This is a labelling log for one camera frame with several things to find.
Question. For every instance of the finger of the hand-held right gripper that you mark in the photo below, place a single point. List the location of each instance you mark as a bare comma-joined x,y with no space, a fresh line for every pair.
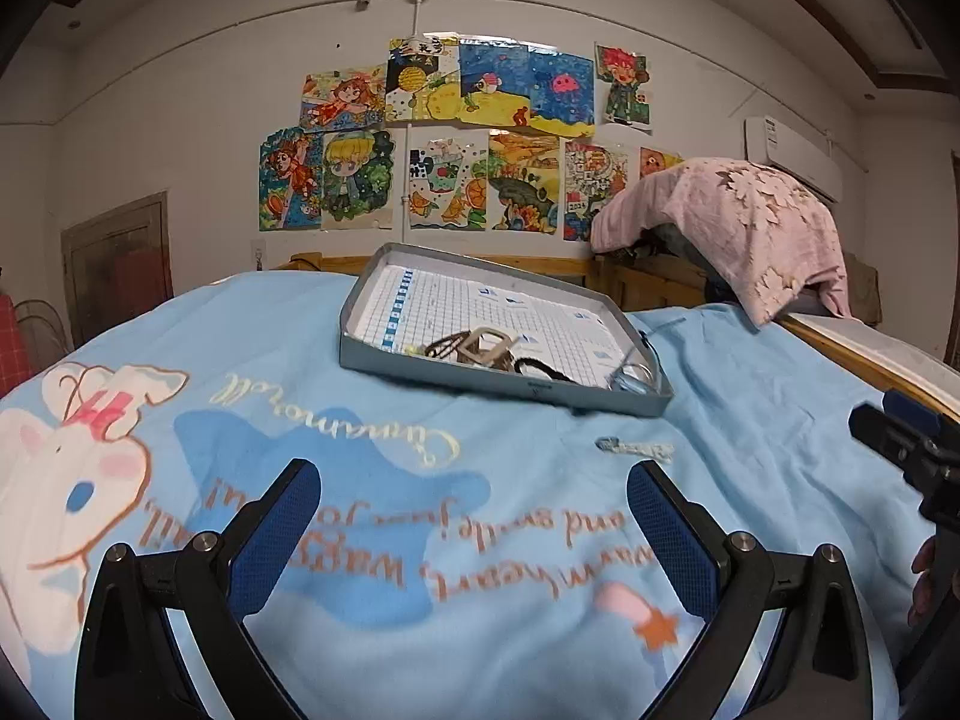
919,409
892,439

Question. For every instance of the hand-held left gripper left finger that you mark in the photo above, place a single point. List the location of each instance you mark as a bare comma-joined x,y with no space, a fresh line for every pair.
274,540

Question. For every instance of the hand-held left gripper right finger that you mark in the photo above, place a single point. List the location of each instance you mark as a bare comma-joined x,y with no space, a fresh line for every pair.
671,540

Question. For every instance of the silver bangles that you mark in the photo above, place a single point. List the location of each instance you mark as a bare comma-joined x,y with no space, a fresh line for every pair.
628,376

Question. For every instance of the grey tray with grid paper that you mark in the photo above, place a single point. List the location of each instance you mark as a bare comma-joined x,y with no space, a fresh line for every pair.
450,300

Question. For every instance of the person's right hand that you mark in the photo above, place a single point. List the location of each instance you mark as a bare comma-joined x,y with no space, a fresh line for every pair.
924,585

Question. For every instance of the white mattress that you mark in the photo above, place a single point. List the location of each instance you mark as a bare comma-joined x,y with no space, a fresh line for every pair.
885,341

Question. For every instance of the silver hair clip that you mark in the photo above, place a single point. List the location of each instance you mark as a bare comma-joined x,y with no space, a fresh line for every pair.
634,448

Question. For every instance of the khaki hanging jacket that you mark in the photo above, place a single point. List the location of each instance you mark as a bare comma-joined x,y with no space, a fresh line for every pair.
862,292

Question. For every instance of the blue printed blanket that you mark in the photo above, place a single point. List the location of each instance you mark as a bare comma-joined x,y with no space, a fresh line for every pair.
450,577

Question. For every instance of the pink floral cloth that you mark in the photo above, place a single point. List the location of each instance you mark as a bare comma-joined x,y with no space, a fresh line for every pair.
735,232

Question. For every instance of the wooden headboard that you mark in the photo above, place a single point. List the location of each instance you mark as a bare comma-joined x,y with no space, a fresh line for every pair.
645,281

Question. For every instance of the white air conditioner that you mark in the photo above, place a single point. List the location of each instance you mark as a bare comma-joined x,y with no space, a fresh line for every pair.
795,154

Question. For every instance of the brown wooden door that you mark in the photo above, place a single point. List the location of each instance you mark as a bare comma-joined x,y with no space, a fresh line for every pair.
116,270

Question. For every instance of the red plaid cloth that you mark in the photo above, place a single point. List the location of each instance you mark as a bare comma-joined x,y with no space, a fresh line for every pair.
7,330

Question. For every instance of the ceiling air vent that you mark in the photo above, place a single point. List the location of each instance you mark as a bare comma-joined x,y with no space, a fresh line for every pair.
905,22

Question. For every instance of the wooden bed side rail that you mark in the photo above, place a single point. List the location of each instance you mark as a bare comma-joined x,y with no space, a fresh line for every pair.
870,367

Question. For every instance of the group of colourful wall drawings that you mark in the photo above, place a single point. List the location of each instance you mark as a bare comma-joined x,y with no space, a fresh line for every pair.
465,157

